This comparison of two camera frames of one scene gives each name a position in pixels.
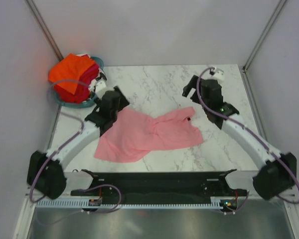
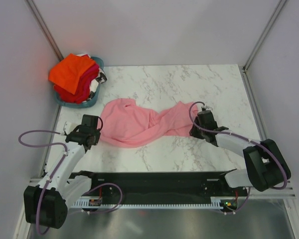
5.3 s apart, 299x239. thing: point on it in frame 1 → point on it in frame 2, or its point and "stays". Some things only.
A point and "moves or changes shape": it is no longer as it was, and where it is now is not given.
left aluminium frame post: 33,8 stays
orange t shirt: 68,72 stays
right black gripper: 187,89 → 193,133
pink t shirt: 128,137 moves or changes shape
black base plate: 126,185 stays
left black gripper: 123,102 → 97,136
